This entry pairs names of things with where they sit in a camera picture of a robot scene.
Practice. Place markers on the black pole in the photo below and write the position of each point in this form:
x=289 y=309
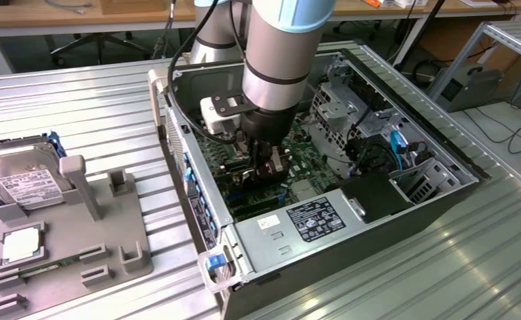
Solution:
x=425 y=26

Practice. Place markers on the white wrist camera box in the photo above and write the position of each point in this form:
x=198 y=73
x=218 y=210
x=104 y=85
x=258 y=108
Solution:
x=213 y=116

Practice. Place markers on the silver hard disk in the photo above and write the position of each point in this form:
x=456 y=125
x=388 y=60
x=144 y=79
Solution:
x=19 y=180

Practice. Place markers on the graphics card with metal bracket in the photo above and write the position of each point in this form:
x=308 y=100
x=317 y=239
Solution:
x=242 y=176

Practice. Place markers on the small metal disk bay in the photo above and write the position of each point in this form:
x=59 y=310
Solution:
x=425 y=180

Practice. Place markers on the blue disk carrier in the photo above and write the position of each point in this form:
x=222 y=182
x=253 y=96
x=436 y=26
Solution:
x=58 y=143

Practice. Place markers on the green RAM stick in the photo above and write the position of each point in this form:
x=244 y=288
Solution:
x=51 y=265

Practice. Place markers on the silver chipset heatsink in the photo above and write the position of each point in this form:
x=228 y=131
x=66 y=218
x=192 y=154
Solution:
x=305 y=189

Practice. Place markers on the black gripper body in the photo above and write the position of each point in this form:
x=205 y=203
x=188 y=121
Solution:
x=266 y=126

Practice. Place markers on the silver power supply with label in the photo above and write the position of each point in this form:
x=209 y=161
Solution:
x=265 y=243

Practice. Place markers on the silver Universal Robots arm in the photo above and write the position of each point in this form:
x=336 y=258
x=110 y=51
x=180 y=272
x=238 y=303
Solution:
x=278 y=60

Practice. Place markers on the aluminium frame table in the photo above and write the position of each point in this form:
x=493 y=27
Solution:
x=519 y=36

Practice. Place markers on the metal disk bay cage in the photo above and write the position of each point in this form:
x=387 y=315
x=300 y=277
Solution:
x=340 y=116

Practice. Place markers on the grey parts rack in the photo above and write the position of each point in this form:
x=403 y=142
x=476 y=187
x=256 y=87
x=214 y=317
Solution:
x=65 y=240

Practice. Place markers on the black office chair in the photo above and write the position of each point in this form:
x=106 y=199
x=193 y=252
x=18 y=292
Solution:
x=98 y=41

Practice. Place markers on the open black PC case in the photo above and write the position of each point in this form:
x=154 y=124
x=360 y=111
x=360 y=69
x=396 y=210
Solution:
x=420 y=213

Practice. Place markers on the CPU with silver lid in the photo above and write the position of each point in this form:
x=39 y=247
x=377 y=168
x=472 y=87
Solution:
x=19 y=245

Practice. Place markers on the blue case latch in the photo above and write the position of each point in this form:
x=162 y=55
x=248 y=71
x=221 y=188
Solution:
x=214 y=261

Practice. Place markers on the black plastic shroud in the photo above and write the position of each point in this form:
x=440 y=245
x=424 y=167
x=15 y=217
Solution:
x=372 y=196

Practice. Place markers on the green motherboard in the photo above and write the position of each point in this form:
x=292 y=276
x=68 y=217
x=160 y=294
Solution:
x=313 y=166

